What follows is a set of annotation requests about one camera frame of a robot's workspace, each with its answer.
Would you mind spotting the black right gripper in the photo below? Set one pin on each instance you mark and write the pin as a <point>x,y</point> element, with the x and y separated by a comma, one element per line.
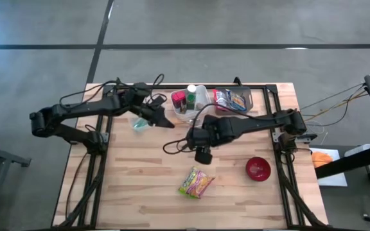
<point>202,138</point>

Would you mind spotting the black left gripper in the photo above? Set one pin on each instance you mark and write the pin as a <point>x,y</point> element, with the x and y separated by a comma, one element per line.
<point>143,109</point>

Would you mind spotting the clear plastic container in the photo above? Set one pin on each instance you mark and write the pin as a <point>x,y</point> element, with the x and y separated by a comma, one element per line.
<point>137,128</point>

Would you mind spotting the red lid patterned spice tin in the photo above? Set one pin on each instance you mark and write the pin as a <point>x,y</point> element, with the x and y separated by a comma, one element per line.
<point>178,99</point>

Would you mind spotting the green lid spice jar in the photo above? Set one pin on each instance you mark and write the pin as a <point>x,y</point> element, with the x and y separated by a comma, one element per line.
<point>190,102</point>

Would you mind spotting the red ramen packet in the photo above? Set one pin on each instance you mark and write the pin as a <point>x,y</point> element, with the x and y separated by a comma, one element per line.
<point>220,99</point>

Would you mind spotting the white lid spice jar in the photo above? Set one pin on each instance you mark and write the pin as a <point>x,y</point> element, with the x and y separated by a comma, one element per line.
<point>191,88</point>

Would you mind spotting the blue soy sauce ramen packet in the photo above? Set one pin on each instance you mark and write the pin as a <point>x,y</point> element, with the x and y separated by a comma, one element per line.
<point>237,101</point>

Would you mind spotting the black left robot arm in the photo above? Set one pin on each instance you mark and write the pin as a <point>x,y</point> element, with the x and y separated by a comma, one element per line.
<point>85,107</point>

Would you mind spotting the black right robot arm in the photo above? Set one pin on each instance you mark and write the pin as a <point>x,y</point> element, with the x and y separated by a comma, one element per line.
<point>252,123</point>

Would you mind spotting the white plastic bin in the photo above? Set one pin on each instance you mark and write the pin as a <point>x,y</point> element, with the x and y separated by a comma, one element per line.
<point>183,117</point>

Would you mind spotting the lime chili shrimp ramen packet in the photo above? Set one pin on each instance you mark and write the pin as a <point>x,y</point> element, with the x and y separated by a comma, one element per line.
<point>196,183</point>

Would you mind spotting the grey translucent bin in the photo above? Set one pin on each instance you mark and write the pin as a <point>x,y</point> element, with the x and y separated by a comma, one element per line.
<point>249,109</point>

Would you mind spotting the red black bowl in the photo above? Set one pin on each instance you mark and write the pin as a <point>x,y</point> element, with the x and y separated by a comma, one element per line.
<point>258,169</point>

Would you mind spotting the orange object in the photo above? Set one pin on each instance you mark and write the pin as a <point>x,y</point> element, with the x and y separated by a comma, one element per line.
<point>321,159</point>

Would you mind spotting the white paper sheet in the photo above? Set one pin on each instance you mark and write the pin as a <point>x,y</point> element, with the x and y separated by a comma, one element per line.
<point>332,179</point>

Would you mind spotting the white round object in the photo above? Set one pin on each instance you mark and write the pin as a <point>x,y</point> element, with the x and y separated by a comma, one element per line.
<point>358,149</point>

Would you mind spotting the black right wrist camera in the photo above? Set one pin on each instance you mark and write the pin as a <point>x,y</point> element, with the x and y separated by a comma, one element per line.
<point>203,156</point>

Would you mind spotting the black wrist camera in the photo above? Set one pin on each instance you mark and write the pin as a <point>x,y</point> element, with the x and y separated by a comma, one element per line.
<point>203,156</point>
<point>156,102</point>

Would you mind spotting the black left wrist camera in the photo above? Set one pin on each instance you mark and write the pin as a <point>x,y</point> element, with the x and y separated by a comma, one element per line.
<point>156,102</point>

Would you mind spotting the black metal table frame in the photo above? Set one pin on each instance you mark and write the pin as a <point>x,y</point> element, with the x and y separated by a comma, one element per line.
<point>259,86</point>

